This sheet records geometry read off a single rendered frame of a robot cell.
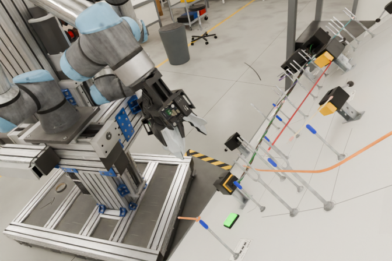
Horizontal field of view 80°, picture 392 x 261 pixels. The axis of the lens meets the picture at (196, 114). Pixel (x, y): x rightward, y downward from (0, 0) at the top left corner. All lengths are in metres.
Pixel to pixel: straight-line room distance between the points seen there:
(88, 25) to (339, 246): 0.50
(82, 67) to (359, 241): 0.53
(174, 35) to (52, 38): 2.95
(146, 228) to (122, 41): 1.45
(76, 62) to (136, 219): 1.42
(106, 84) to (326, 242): 0.74
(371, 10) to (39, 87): 3.46
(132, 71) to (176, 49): 3.63
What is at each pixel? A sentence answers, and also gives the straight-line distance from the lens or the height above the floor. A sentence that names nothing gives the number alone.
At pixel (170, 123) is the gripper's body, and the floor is 1.36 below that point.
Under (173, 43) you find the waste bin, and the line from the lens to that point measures 4.04.
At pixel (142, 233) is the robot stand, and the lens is 1.75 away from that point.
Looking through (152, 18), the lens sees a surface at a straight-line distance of 5.86.
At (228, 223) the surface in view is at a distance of 0.63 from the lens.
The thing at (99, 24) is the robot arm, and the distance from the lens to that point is 0.47.
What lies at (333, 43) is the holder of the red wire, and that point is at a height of 1.31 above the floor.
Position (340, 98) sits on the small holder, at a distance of 0.57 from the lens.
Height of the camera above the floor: 1.65
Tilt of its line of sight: 36 degrees down
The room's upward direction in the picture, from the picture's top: 14 degrees counter-clockwise
